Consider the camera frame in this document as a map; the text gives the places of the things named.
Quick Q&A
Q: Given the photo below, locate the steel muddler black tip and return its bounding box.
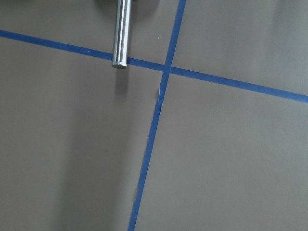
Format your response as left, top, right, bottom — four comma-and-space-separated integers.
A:
112, 0, 132, 69

